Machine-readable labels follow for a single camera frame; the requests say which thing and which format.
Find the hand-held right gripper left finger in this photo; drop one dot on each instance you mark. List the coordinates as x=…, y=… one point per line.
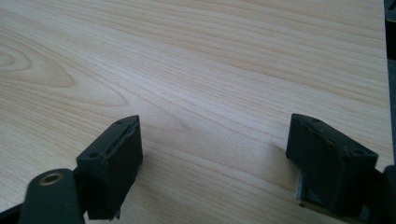
x=109, y=168

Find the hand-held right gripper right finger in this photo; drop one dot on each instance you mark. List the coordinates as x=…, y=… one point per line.
x=333, y=168

